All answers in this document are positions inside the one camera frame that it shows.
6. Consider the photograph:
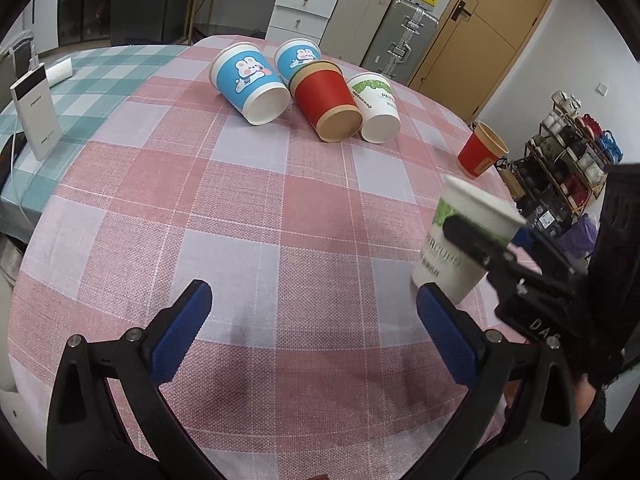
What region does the white green paper cup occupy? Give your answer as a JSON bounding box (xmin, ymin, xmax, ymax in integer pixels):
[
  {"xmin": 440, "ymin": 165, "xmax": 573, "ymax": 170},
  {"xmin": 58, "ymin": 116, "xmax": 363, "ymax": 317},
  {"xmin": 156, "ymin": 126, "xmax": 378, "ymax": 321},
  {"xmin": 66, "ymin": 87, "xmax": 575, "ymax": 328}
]
[{"xmin": 411, "ymin": 176, "xmax": 525, "ymax": 304}]

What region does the red upright paper cup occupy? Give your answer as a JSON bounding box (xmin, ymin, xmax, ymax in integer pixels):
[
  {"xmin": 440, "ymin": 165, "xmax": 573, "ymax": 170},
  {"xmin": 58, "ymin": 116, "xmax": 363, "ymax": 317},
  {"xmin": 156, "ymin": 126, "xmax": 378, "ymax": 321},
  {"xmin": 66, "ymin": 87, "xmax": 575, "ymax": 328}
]
[{"xmin": 457, "ymin": 122, "xmax": 509, "ymax": 179}]

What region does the white green lying cup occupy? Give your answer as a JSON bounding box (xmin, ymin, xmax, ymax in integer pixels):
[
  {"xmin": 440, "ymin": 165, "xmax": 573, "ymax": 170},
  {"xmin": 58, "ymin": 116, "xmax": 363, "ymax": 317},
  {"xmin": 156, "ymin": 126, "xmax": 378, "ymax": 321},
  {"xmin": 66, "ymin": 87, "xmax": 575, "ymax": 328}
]
[{"xmin": 347, "ymin": 73, "xmax": 401, "ymax": 144}]

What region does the red lying paper cup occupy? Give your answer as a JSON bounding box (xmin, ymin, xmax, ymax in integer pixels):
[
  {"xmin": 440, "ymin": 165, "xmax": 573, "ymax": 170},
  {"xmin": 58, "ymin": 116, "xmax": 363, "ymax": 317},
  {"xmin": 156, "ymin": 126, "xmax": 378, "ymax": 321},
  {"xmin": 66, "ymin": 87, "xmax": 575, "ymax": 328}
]
[{"xmin": 288, "ymin": 60, "xmax": 363, "ymax": 143}]

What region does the blue rabbit cup rear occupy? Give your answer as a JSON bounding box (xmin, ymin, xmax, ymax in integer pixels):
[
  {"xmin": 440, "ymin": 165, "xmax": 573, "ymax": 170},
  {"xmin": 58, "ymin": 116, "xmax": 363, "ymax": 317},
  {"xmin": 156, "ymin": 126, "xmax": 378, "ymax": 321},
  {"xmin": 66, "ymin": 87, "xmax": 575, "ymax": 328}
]
[{"xmin": 274, "ymin": 38, "xmax": 322, "ymax": 86}]

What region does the blue rabbit cup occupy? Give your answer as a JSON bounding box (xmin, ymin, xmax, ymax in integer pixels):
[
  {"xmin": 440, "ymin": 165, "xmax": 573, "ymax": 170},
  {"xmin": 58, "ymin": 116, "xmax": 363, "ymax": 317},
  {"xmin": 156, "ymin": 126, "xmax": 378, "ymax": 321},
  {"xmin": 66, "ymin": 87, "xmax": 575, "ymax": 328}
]
[
  {"xmin": 274, "ymin": 38, "xmax": 322, "ymax": 86},
  {"xmin": 209, "ymin": 41, "xmax": 291, "ymax": 126}
]

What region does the blue rabbit cup front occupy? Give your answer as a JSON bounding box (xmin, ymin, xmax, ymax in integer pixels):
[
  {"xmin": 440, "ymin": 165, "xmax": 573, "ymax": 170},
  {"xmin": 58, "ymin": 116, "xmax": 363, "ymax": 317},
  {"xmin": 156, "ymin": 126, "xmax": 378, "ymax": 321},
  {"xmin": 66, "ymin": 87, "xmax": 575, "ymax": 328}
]
[{"xmin": 209, "ymin": 41, "xmax": 291, "ymax": 126}]

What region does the person's right hand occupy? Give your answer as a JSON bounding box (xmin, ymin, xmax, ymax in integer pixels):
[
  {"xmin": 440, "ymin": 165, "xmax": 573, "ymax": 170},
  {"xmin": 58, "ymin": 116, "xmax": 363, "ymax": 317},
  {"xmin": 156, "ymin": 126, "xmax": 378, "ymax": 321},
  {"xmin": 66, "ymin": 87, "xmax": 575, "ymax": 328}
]
[{"xmin": 502, "ymin": 376, "xmax": 609, "ymax": 441}]

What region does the wooden shoe rack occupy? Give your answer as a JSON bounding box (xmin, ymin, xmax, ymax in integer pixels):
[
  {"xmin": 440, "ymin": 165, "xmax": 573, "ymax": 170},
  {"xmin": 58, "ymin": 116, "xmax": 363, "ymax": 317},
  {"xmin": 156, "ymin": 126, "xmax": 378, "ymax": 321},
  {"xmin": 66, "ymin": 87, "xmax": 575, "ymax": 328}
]
[{"xmin": 496, "ymin": 90, "xmax": 623, "ymax": 237}]

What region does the pink checkered tablecloth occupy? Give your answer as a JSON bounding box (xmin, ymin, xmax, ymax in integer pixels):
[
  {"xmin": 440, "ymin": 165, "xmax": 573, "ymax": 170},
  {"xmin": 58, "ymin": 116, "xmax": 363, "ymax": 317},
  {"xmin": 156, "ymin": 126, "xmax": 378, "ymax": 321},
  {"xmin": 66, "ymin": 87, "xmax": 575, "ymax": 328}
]
[{"xmin": 6, "ymin": 34, "xmax": 532, "ymax": 480}]

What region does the silver suitcase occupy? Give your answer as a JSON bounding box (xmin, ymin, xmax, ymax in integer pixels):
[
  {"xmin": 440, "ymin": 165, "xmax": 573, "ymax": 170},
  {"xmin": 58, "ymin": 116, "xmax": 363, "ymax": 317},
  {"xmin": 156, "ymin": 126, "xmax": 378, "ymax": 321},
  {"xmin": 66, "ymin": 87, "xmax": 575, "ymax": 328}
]
[{"xmin": 360, "ymin": 0, "xmax": 438, "ymax": 86}]

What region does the wooden door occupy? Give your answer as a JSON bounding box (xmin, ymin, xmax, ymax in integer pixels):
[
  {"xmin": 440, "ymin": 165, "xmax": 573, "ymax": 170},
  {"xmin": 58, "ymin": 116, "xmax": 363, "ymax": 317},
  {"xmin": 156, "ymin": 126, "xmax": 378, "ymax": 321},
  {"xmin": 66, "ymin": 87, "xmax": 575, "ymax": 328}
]
[{"xmin": 410, "ymin": 0, "xmax": 551, "ymax": 122}]

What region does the beige suitcase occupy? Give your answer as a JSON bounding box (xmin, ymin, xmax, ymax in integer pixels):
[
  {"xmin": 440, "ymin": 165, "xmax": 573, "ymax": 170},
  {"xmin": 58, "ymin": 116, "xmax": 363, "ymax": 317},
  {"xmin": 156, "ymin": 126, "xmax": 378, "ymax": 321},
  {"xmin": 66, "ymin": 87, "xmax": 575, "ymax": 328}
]
[{"xmin": 320, "ymin": 0, "xmax": 392, "ymax": 66}]

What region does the white power bank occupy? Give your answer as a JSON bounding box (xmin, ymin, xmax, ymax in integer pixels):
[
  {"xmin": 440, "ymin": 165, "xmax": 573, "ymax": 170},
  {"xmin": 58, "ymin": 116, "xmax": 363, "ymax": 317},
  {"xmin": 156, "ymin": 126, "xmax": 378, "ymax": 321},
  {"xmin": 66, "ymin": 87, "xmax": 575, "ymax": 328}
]
[{"xmin": 10, "ymin": 63, "xmax": 63, "ymax": 162}]

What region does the teal checkered tablecloth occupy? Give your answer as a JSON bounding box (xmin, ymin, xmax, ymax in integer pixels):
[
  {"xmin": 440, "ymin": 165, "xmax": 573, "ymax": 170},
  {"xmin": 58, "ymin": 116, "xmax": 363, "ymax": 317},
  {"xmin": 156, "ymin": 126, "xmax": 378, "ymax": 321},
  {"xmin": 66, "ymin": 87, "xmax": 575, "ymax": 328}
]
[{"xmin": 1, "ymin": 44, "xmax": 184, "ymax": 243}]

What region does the white paper roll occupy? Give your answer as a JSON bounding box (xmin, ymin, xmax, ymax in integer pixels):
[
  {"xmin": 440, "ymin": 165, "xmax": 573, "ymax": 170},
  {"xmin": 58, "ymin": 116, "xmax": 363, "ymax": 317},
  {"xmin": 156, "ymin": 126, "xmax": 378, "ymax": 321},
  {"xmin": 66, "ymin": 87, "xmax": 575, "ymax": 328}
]
[{"xmin": 46, "ymin": 58, "xmax": 74, "ymax": 87}]

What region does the glass display cabinet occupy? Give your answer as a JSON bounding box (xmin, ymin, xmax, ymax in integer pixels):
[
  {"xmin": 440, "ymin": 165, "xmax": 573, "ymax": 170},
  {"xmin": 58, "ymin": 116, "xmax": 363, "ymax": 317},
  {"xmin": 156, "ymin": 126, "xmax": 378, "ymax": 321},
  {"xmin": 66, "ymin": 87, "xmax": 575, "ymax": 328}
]
[{"xmin": 58, "ymin": 0, "xmax": 112, "ymax": 47}]

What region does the black door handle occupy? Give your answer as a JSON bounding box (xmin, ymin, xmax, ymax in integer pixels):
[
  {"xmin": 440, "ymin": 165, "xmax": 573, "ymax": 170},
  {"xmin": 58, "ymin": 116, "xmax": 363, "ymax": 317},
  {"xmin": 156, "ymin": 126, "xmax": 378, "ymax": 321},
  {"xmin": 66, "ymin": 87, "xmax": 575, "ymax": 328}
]
[{"xmin": 451, "ymin": 0, "xmax": 471, "ymax": 22}]

